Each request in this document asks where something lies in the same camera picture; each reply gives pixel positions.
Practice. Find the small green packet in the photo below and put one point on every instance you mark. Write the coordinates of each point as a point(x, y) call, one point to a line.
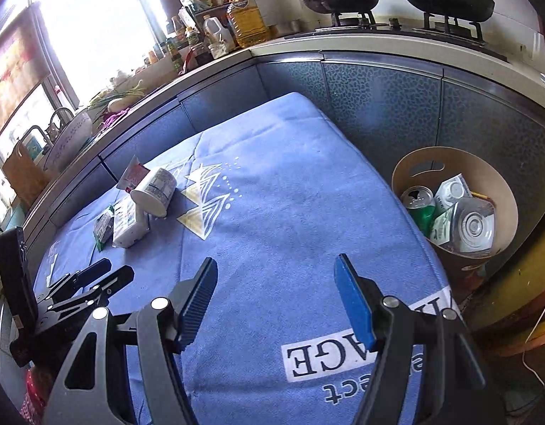
point(103, 225)

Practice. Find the red patterned bag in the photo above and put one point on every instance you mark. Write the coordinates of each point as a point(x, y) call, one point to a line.
point(33, 394)

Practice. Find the white patterned bowl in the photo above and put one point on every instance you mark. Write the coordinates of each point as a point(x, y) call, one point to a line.
point(68, 141)

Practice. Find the wooden cutting board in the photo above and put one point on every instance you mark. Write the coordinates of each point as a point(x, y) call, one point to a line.
point(24, 172)

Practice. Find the yellow cooking oil bottle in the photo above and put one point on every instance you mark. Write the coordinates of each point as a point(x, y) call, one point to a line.
point(248, 22)

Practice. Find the white plastic jug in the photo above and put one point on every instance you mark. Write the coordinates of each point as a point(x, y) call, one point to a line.
point(217, 33)

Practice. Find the beige round bin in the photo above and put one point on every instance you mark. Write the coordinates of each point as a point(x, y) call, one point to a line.
point(489, 168)

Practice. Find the white plastic packet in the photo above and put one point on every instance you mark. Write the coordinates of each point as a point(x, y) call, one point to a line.
point(128, 225)

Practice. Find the clear plastic bottle green label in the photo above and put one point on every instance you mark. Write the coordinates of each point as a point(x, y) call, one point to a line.
point(474, 225)

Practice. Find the red and white packet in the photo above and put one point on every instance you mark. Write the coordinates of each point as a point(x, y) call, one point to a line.
point(131, 176)

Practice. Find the metal faucet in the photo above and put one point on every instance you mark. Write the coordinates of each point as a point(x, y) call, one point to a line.
point(53, 117)

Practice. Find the purple cloth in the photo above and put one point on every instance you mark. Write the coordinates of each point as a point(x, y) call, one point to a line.
point(115, 117)

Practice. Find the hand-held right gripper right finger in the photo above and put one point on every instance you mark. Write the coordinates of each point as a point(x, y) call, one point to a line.
point(352, 296)

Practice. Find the gas stove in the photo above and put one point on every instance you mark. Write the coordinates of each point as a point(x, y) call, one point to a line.
point(387, 29)

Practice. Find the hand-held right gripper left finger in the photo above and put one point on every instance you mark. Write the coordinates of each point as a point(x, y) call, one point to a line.
point(199, 292)

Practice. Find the green drink can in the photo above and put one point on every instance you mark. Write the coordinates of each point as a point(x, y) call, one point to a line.
point(421, 217)

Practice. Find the green scallions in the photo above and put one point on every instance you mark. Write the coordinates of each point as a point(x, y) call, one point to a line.
point(122, 95)

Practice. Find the row of condiment bottles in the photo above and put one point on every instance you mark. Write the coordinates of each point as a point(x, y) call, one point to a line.
point(184, 40)

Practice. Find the white and green carton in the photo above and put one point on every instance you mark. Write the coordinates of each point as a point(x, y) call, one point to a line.
point(452, 190)

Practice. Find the white radish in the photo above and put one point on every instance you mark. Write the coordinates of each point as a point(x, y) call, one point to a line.
point(116, 105)

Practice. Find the white paper cup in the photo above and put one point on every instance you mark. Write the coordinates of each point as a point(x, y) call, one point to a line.
point(153, 190)

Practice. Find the kitchen window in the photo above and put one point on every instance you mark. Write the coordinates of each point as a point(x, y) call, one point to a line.
point(86, 17)

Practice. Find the blue printed blanket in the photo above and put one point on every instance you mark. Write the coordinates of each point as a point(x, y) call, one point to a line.
point(277, 186)

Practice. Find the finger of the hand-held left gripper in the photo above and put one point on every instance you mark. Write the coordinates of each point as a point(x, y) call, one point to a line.
point(95, 268)
point(117, 277)

